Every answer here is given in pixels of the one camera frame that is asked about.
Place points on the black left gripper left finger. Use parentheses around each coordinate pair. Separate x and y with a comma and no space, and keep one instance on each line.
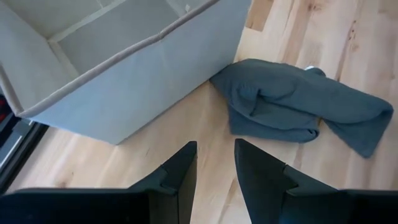
(168,186)

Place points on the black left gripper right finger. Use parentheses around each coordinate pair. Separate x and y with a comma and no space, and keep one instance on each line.
(264,186)

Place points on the dark grey-blue towel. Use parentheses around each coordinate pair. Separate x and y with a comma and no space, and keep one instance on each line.
(280,102)

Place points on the black aluminium table frame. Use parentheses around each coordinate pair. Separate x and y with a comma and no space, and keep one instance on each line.
(18,149)

